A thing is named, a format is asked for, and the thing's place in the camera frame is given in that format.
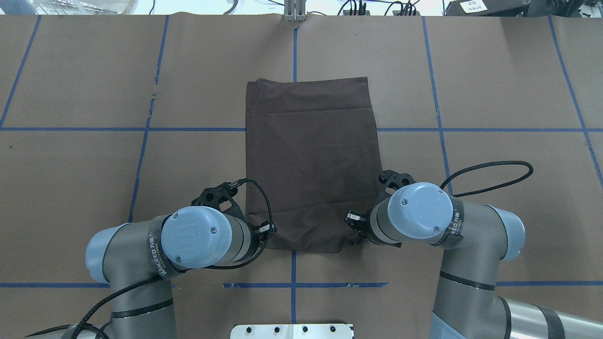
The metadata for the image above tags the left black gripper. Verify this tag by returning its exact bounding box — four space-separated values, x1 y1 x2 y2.
245 220 277 257

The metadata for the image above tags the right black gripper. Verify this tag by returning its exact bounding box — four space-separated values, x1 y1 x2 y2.
345 210 377 244

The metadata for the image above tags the brown t-shirt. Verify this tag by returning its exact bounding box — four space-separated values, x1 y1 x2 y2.
245 77 383 253

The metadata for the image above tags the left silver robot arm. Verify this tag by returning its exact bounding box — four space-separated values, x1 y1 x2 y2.
85 206 277 339

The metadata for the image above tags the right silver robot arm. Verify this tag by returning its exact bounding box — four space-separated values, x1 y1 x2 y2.
344 182 603 339

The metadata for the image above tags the far black orange connector box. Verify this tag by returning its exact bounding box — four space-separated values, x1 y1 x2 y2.
337 0 370 16

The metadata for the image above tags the black computer case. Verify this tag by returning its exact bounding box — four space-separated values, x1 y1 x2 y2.
444 0 530 17

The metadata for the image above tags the left black camera cable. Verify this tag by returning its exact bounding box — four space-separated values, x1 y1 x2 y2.
203 178 275 270

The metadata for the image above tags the black camera cable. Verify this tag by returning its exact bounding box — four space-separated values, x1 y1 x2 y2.
203 178 275 270
439 161 534 197

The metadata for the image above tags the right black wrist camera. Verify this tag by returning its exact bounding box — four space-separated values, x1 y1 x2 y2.
376 169 416 202

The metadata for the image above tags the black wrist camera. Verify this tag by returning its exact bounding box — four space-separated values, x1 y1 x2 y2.
190 179 244 219
376 169 416 202

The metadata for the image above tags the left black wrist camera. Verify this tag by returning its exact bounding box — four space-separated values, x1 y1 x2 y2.
190 179 244 219

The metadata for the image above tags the white pedestal column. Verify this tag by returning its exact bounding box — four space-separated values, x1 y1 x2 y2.
230 323 355 339

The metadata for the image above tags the right black camera cable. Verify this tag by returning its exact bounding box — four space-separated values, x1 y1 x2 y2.
439 161 534 197

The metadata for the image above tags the aluminium frame post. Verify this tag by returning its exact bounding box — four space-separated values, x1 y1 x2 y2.
283 0 307 22

